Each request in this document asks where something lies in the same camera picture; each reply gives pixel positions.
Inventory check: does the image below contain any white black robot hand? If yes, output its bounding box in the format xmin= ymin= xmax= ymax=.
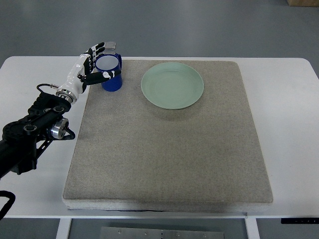
xmin=56 ymin=42 xmax=115 ymax=104

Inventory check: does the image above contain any blue mug white inside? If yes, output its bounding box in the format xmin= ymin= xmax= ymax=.
xmin=95 ymin=54 xmax=122 ymax=92

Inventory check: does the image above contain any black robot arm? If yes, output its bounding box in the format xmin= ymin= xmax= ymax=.
xmin=0 ymin=84 xmax=75 ymax=177

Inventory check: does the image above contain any light green plate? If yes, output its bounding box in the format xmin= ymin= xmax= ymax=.
xmin=141 ymin=62 xmax=204 ymax=110

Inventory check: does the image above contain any beige fabric mat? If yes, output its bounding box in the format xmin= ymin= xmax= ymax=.
xmin=63 ymin=60 xmax=273 ymax=212

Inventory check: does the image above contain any white table leg left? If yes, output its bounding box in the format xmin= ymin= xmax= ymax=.
xmin=56 ymin=218 xmax=72 ymax=239

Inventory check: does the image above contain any white table leg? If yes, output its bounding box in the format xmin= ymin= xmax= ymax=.
xmin=245 ymin=217 xmax=260 ymax=239
xmin=56 ymin=218 xmax=72 ymax=239

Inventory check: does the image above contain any white table leg right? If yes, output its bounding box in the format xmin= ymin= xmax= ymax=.
xmin=245 ymin=217 xmax=260 ymax=239

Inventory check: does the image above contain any cardboard box corner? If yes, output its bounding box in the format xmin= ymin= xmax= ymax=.
xmin=287 ymin=0 xmax=319 ymax=7

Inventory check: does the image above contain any black table control panel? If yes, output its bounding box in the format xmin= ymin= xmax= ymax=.
xmin=281 ymin=218 xmax=319 ymax=225

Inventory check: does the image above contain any black cable loop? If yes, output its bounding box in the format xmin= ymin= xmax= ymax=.
xmin=0 ymin=190 xmax=16 ymax=221

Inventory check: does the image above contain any metal base plate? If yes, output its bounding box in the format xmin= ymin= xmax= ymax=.
xmin=100 ymin=227 xmax=225 ymax=239

